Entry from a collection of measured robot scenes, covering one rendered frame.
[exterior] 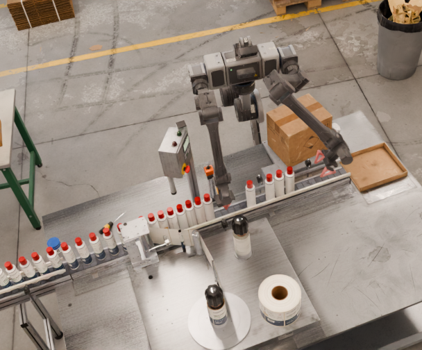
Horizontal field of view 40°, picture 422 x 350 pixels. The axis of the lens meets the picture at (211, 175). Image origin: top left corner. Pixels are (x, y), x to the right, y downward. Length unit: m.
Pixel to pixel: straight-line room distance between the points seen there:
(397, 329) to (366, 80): 2.50
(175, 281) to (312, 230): 0.79
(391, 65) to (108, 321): 3.39
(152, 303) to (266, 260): 0.62
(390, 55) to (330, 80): 0.56
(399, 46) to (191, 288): 3.01
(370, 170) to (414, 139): 1.44
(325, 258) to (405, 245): 0.42
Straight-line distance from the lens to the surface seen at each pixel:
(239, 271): 3.03
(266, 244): 3.12
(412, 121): 5.07
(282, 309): 2.75
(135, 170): 4.78
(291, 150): 3.38
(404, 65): 5.33
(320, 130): 2.86
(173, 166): 2.85
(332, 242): 3.19
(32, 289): 3.25
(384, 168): 3.54
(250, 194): 3.15
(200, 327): 2.89
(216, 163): 2.83
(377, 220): 3.30
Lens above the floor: 3.46
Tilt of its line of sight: 48 degrees down
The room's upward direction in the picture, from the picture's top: 9 degrees counter-clockwise
